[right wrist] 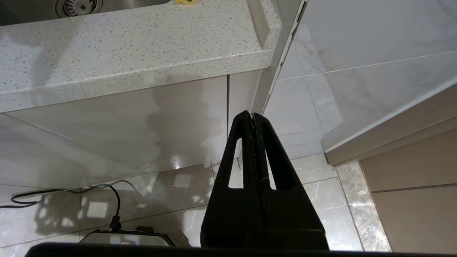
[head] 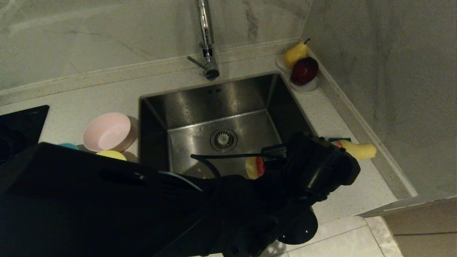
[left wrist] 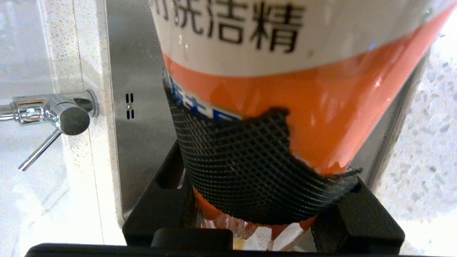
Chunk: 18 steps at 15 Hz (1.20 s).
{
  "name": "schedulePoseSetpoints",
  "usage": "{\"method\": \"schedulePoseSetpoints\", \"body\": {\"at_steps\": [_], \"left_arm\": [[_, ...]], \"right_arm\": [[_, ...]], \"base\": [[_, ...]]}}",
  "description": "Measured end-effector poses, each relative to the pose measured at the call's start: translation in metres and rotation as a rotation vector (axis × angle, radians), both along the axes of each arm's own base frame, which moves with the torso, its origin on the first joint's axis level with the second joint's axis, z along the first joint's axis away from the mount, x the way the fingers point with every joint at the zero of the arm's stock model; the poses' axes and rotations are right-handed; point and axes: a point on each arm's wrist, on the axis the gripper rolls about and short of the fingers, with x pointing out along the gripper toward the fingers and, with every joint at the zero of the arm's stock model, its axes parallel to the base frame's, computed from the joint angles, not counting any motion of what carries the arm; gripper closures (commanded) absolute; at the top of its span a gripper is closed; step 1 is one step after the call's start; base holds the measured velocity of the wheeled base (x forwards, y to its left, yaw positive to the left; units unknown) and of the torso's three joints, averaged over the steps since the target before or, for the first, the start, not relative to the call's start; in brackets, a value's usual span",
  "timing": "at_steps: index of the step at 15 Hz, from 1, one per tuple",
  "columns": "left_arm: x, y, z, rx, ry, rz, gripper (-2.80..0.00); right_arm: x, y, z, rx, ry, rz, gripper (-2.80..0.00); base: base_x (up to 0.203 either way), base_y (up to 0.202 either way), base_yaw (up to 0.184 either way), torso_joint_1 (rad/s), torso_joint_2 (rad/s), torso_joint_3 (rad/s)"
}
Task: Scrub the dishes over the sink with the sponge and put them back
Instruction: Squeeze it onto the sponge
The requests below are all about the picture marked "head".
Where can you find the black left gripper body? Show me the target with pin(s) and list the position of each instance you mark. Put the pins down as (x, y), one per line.
(289, 185)

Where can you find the yellow-capped orange dish soap bottle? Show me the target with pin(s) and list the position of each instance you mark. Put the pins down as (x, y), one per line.
(360, 150)

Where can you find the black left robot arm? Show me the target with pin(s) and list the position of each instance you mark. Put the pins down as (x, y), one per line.
(107, 214)

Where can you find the green and yellow sponge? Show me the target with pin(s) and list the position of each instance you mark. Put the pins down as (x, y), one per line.
(341, 139)

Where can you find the stainless steel sink basin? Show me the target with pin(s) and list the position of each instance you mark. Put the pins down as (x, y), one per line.
(200, 107)

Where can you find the round metal drain strainer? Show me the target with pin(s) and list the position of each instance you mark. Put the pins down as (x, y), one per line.
(224, 140)

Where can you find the small white dish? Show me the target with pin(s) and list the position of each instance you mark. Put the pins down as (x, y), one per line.
(280, 64)
(307, 87)

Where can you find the dark red apple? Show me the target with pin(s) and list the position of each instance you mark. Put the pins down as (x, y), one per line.
(304, 71)

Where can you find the yellow pear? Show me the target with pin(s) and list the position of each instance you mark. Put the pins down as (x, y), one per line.
(294, 55)

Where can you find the chrome faucet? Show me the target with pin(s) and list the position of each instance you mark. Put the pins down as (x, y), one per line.
(206, 32)

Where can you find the yellow plastic bowl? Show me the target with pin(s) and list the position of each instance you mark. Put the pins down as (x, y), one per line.
(111, 155)

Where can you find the pink plastic bowl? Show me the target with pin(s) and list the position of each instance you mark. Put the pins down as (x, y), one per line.
(107, 132)

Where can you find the blue plastic bowl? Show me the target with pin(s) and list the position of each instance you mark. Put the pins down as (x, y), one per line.
(68, 146)

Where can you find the black induction cooktop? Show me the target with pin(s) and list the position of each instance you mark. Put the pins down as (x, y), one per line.
(18, 125)

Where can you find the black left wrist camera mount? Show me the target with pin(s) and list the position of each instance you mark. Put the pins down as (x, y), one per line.
(328, 164)

